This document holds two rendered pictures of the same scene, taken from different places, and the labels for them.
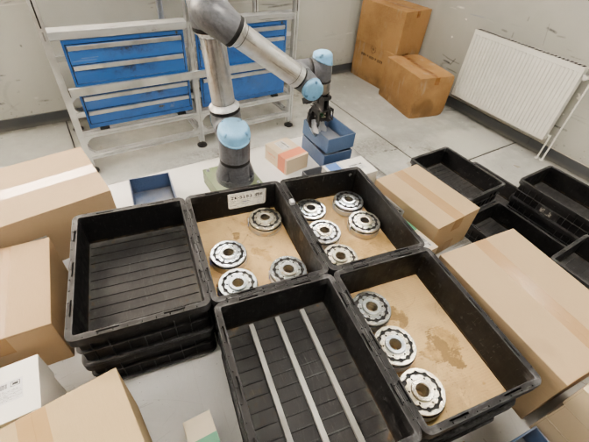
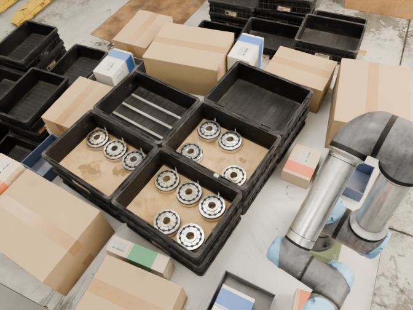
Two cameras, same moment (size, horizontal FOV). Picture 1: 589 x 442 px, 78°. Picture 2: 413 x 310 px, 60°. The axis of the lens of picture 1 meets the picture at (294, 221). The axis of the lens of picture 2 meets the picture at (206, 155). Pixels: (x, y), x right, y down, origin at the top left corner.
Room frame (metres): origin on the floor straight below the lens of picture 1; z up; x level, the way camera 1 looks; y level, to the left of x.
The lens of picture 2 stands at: (1.47, -0.30, 2.08)
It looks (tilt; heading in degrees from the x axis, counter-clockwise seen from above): 55 degrees down; 156
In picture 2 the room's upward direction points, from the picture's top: 7 degrees counter-clockwise
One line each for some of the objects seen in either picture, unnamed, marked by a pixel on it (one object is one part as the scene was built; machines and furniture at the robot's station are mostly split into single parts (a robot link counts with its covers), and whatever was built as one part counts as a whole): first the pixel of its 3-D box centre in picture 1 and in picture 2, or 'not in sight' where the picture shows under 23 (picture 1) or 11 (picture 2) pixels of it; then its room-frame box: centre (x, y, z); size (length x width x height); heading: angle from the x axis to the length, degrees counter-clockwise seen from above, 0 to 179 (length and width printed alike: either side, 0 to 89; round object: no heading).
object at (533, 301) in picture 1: (516, 313); (45, 229); (0.61, -0.65, 0.80); 0.40 x 0.30 x 0.20; 29
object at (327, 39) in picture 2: not in sight; (324, 59); (0.13, 1.29, 0.37); 0.40 x 0.30 x 0.45; 35
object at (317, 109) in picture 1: (321, 105); not in sight; (1.42, -0.06, 0.97); 0.09 x 0.08 x 0.12; 34
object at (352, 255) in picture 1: (340, 257); (166, 179); (0.71, -0.14, 0.86); 0.10 x 0.10 x 0.01
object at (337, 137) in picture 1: (328, 132); not in sight; (1.49, -0.11, 0.82); 0.20 x 0.15 x 0.07; 35
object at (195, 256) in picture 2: (346, 212); (176, 198); (0.83, -0.16, 0.92); 0.40 x 0.30 x 0.02; 25
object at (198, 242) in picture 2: (348, 200); (190, 236); (0.97, -0.18, 0.86); 0.10 x 0.10 x 0.01
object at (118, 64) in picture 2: not in sight; (115, 68); (-0.12, -0.06, 0.80); 0.20 x 0.12 x 0.09; 124
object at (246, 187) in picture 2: (251, 233); (220, 143); (0.71, 0.12, 0.92); 0.40 x 0.30 x 0.02; 25
